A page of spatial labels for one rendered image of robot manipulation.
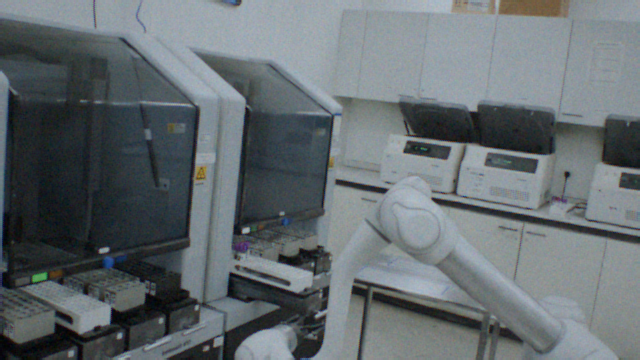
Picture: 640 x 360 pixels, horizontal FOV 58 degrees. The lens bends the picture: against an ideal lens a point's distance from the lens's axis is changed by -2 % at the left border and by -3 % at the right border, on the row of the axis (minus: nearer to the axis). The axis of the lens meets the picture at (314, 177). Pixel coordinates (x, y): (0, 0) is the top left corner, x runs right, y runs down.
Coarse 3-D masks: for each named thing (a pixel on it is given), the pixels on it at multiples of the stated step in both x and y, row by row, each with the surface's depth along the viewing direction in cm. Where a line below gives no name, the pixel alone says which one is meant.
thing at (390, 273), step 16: (384, 256) 256; (368, 272) 229; (384, 272) 231; (400, 272) 234; (416, 272) 236; (432, 272) 239; (368, 288) 263; (384, 288) 215; (400, 288) 213; (416, 288) 215; (432, 288) 217; (448, 288) 219; (368, 304) 264; (448, 304) 205; (464, 304) 203; (480, 304) 204; (368, 320) 266; (496, 320) 204; (480, 336) 201; (496, 336) 240; (480, 352) 202
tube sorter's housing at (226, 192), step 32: (192, 64) 198; (288, 64) 271; (224, 96) 190; (320, 96) 256; (224, 128) 191; (224, 160) 194; (224, 192) 197; (224, 224) 200; (288, 224) 267; (320, 224) 260; (224, 256) 203; (224, 288) 206; (224, 320) 195; (256, 320) 210; (320, 320) 256; (224, 352) 197
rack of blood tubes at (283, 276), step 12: (240, 264) 208; (252, 264) 208; (264, 264) 208; (276, 264) 210; (252, 276) 206; (264, 276) 211; (276, 276) 212; (288, 276) 198; (300, 276) 199; (312, 276) 204; (288, 288) 198; (300, 288) 198
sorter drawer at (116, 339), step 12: (108, 324) 153; (72, 336) 146; (84, 336) 145; (96, 336) 147; (108, 336) 150; (120, 336) 153; (84, 348) 143; (96, 348) 147; (108, 348) 150; (120, 348) 154
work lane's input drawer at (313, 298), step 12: (228, 276) 209; (240, 276) 208; (228, 288) 209; (240, 288) 207; (252, 288) 204; (264, 288) 201; (276, 288) 200; (312, 288) 203; (264, 300) 202; (276, 300) 199; (288, 300) 197; (300, 300) 194; (312, 300) 199; (300, 312) 195; (312, 312) 200; (324, 312) 199
